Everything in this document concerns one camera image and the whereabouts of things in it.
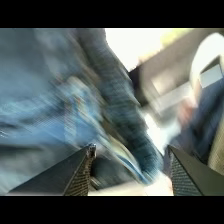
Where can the blue jeans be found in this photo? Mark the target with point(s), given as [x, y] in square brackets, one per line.
[50, 83]

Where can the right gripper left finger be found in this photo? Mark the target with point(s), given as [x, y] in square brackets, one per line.
[66, 176]

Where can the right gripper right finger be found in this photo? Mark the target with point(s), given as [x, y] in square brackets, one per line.
[193, 180]

